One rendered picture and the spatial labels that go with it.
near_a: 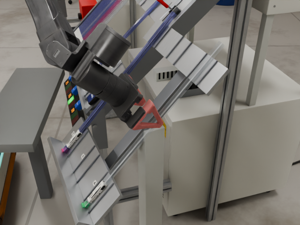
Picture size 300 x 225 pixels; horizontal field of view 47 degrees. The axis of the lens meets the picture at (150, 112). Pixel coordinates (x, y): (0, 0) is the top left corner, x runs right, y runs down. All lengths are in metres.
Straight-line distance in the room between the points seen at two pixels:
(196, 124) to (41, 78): 0.78
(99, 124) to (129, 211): 0.73
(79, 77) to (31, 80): 1.07
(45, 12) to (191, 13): 0.54
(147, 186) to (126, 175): 0.92
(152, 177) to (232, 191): 0.78
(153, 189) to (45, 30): 0.59
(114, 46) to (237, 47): 0.65
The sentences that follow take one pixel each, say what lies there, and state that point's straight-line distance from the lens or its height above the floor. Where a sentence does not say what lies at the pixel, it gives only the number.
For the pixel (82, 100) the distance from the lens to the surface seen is 1.24.
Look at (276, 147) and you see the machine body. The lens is 1.69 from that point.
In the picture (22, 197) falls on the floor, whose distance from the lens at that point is 1.97.
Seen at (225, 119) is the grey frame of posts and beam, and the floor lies 0.61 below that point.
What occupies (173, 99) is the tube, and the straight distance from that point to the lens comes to 0.77.
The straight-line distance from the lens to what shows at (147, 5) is 1.36.
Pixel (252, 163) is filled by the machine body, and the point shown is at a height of 0.29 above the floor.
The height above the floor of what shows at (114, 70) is 0.82.
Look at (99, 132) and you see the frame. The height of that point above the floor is 0.67.
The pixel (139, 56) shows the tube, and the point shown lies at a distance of 0.95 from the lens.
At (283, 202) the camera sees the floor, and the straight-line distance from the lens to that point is 1.96.
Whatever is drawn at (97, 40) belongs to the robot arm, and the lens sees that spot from 0.66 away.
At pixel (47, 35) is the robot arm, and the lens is 0.71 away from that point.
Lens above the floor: 1.39
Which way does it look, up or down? 35 degrees down
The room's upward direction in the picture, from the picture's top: straight up
